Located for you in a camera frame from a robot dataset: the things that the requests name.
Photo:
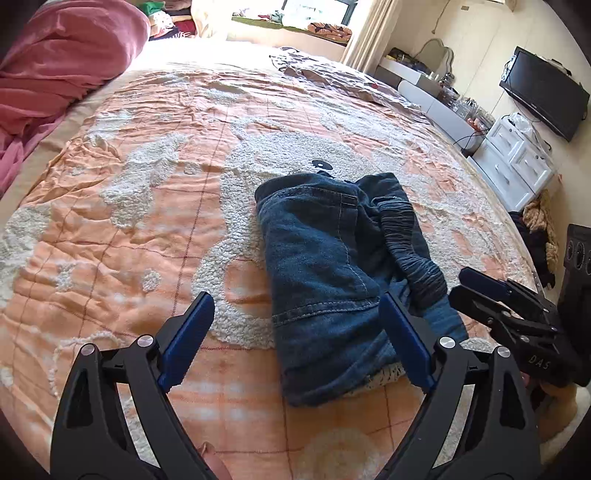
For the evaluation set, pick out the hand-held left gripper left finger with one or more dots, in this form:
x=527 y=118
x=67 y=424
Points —
x=189 y=337

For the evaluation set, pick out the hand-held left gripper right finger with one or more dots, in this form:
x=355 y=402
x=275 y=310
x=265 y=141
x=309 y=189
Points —
x=406 y=337

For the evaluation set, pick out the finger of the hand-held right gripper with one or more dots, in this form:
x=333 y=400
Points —
x=475 y=304
x=485 y=282

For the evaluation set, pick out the blue jeans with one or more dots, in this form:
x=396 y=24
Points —
x=314 y=258

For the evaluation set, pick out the person's right hand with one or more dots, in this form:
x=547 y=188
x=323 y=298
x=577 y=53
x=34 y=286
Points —
x=556 y=406

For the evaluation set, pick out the dark clothes heap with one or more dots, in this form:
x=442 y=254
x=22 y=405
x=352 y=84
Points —
x=531 y=249

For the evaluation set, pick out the brown fuzzy garment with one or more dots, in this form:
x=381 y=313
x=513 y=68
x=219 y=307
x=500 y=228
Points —
x=540 y=217

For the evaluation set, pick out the floor speaker cabinet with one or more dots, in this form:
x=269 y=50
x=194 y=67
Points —
x=579 y=254

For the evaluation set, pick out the white drawer cabinet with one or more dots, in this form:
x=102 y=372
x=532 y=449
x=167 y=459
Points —
x=512 y=166

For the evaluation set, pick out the orange white textured blanket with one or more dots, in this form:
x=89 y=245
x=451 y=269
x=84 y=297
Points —
x=138 y=207

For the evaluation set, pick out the clear plastic bag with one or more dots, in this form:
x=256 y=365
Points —
x=519 y=124

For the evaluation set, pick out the cluster of glass jars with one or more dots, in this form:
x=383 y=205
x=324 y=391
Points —
x=464 y=106

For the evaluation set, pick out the grey vanity dresser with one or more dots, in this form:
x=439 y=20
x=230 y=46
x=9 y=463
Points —
x=425 y=99

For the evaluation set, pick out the black flat television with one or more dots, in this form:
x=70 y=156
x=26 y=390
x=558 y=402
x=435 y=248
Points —
x=545 y=92

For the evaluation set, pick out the scalloped vanity mirror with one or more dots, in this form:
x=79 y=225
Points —
x=436 y=57

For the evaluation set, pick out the grey patterned quilt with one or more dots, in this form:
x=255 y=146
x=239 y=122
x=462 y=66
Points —
x=332 y=74

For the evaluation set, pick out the cream curtain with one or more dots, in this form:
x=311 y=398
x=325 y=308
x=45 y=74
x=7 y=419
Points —
x=212 y=18
x=367 y=37

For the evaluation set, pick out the orange bundled blanket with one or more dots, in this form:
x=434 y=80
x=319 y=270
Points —
x=330 y=31

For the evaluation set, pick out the pink quilt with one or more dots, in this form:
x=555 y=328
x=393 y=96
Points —
x=60 y=60

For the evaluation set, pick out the pile of folded clothes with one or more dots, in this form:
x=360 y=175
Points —
x=168 y=21

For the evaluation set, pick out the green window seat cushion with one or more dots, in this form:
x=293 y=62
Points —
x=268 y=28

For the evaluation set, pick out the barred window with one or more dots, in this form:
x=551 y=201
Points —
x=318 y=7

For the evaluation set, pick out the loose clothes heap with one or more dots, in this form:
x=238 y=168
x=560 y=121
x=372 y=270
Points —
x=272 y=17

